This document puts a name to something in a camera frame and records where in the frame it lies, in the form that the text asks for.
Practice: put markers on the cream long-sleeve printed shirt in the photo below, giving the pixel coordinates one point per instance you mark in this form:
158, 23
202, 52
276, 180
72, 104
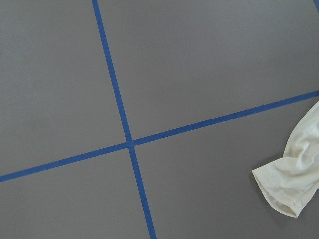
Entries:
290, 182

